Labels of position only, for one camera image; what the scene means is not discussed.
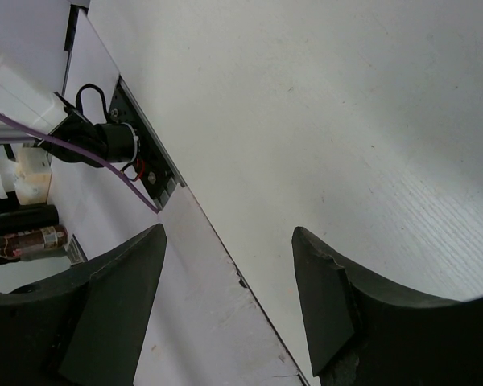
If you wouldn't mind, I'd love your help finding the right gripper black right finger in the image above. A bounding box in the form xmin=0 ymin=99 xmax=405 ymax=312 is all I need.
xmin=291 ymin=227 xmax=361 ymax=376

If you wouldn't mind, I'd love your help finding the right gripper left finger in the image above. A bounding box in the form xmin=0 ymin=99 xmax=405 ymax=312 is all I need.
xmin=57 ymin=224 xmax=167 ymax=385

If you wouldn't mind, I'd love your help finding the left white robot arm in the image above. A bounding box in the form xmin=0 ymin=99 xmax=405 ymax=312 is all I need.
xmin=0 ymin=52 xmax=140 ymax=168

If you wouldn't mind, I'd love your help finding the dark cylindrical tool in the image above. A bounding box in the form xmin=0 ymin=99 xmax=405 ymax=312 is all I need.
xmin=0 ymin=204 xmax=59 ymax=234

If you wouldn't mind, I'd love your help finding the white plastic connector block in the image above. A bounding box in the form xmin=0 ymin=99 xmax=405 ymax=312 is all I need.
xmin=14 ymin=147 xmax=52 ymax=205

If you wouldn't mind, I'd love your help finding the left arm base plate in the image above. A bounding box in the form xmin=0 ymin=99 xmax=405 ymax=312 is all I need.
xmin=109 ymin=76 xmax=185 ymax=210

